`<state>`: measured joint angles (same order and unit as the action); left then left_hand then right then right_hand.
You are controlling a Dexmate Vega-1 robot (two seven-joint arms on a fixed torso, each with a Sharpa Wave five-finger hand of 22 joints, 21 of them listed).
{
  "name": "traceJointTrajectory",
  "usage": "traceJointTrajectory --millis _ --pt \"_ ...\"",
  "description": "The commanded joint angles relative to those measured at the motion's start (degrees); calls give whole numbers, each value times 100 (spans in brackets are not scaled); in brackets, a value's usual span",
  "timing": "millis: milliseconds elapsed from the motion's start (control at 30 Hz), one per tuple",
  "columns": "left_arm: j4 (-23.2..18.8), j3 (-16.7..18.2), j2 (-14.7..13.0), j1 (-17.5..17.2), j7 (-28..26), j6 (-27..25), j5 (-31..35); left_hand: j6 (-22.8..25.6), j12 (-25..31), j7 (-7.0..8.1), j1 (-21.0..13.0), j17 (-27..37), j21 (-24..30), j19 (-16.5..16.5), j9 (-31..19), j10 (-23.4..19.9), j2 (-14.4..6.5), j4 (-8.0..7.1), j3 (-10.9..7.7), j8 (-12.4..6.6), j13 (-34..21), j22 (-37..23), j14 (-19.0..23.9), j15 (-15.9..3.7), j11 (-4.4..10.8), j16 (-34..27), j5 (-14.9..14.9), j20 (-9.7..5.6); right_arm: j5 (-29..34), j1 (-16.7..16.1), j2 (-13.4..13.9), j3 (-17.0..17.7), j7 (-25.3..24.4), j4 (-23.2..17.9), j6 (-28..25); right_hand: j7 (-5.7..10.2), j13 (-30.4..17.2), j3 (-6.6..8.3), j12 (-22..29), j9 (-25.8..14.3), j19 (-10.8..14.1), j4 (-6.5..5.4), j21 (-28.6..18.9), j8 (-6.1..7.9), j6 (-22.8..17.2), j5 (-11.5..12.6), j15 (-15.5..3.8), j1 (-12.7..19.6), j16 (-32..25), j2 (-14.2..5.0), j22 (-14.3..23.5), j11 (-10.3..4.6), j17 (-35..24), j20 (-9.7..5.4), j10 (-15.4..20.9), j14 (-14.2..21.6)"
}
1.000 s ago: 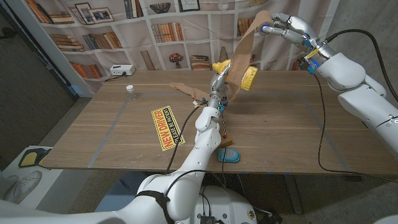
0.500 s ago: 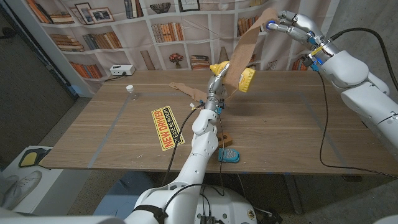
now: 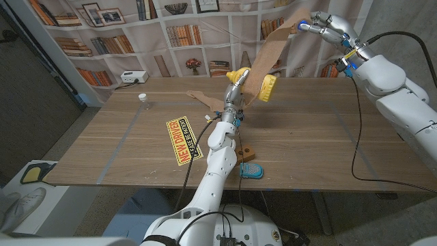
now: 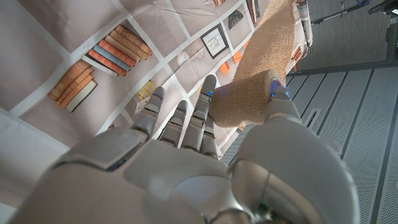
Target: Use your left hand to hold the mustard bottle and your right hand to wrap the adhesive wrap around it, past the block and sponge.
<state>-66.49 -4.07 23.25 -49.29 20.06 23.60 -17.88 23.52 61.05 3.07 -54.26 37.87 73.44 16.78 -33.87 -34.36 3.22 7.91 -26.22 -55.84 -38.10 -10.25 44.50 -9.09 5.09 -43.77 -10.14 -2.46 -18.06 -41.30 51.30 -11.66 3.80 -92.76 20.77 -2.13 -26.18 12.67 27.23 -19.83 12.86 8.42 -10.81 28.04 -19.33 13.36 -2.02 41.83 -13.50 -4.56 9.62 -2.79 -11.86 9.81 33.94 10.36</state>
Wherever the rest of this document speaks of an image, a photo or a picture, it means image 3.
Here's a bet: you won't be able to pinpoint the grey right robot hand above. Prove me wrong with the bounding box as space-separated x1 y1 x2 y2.
297 11 376 69

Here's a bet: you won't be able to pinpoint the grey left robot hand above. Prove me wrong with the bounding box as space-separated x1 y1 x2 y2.
221 68 251 128

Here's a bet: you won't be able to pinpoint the yellow mustard bottle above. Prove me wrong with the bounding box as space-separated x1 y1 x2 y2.
227 67 278 103

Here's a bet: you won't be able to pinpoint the tan adhesive wrap strip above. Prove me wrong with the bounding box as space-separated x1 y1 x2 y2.
186 8 312 113

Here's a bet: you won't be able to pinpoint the brown block with three holes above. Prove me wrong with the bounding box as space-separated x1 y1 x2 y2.
234 143 256 167

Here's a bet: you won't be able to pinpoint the small clear bottle white cap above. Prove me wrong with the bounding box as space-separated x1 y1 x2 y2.
137 92 154 112

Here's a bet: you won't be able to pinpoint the yellow new driver sign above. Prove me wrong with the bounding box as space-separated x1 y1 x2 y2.
166 115 204 167

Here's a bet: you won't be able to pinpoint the printed bookshelf backdrop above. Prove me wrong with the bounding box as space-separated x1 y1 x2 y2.
25 0 375 103

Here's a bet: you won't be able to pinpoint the white power strip box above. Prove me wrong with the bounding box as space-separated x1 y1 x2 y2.
119 70 150 84

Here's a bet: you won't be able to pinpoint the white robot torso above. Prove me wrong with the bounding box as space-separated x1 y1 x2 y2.
183 204 283 246

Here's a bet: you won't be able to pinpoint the grey table leg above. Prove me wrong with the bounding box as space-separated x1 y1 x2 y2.
312 191 334 236

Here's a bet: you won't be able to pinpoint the blue object under table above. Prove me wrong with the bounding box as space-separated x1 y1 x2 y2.
102 189 199 240

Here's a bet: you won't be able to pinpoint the black device on floor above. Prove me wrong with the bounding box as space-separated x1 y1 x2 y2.
279 228 311 246

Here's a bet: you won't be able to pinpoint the white floor board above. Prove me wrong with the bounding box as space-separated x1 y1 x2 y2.
0 159 71 235

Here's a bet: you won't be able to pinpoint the yellow and black floor pad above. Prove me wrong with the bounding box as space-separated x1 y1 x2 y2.
19 162 57 185

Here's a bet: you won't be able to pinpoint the white shoe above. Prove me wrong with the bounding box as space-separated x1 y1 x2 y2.
0 187 47 237

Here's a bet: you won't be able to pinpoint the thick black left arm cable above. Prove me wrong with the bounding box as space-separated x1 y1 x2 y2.
173 114 223 213

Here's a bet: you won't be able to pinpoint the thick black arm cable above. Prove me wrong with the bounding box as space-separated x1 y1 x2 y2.
365 31 437 88
173 114 223 213

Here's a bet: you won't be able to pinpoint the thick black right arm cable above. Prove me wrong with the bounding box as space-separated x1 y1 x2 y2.
365 31 437 88

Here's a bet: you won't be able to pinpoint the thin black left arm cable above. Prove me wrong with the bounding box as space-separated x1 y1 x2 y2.
175 128 246 244

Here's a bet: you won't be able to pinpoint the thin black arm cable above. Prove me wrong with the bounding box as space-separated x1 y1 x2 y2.
350 77 437 194
175 128 246 244

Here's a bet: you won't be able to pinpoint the black power strip cord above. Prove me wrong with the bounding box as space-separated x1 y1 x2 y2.
114 79 140 91

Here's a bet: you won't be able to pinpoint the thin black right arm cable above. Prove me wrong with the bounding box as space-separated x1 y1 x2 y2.
350 77 437 194

